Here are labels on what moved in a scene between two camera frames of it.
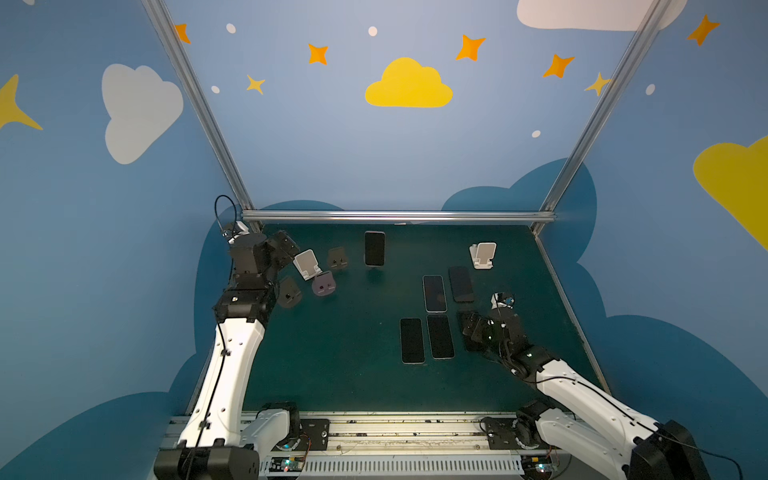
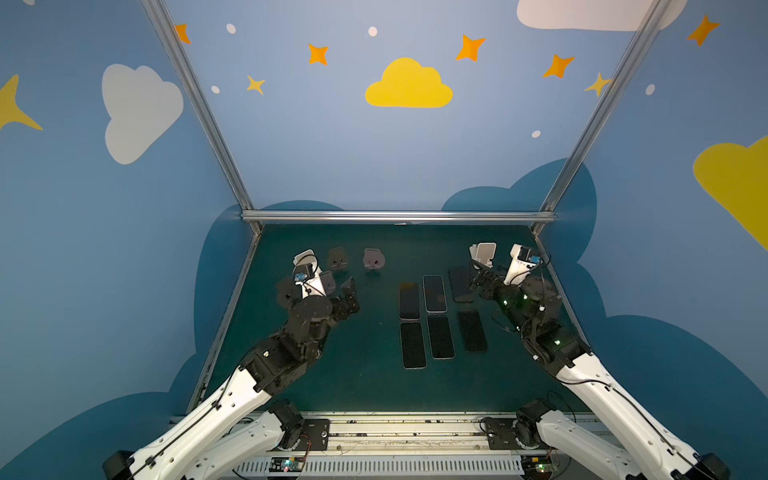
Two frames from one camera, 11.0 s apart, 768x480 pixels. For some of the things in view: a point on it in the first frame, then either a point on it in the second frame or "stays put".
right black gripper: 477,327 -> 485,283
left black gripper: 285,247 -> 342,301
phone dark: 412,341 stays put
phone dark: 440,336 stays put
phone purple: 374,248 -> 409,301
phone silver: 434,293 stays put
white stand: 482,255 stays put
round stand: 337,258 stays put
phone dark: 469,344 stays put
